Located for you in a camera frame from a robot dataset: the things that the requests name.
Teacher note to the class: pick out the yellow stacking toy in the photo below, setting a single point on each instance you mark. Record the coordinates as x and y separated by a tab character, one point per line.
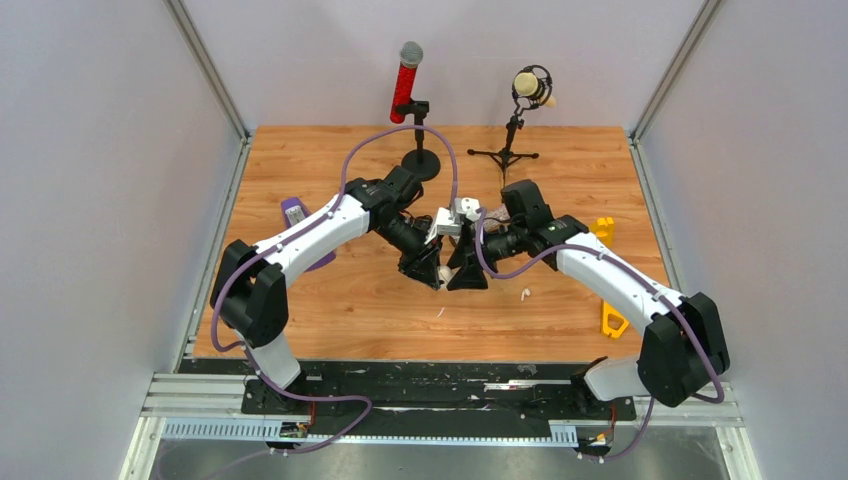
604	228

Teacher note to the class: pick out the white earbud charging case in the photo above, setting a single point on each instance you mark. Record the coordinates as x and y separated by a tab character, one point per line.
445	274

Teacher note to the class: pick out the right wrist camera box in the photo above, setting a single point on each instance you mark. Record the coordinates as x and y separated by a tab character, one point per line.
466	208

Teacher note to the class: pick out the purple metronome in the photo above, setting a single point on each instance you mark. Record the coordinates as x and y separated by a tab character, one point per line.
295	211

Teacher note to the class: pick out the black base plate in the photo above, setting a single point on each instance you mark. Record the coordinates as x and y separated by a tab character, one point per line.
422	399

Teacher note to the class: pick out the beige condenser microphone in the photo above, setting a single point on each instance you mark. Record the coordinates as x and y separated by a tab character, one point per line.
532	88

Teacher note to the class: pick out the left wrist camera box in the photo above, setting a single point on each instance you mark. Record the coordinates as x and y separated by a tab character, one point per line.
446	222

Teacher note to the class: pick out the black tripod mic stand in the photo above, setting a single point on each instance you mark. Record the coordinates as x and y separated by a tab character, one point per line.
505	157

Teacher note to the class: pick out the red glitter microphone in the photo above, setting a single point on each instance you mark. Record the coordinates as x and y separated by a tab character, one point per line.
411	55

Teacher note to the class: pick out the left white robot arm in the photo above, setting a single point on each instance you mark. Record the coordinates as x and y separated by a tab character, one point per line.
250	292

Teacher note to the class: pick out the yellow plastic triangle toy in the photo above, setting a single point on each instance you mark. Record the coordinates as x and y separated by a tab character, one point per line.
612	323

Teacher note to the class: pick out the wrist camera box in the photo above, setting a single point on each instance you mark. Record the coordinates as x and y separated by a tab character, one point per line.
466	208
446	222

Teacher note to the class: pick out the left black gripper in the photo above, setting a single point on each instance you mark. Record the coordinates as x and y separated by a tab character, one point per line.
421	263

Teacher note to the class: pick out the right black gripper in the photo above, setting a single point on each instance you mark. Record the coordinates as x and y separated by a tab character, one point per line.
469	276

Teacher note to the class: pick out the silver glitter microphone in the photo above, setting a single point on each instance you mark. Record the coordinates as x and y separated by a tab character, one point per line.
496	218

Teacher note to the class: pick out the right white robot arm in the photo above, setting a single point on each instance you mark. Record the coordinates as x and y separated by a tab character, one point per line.
683	350

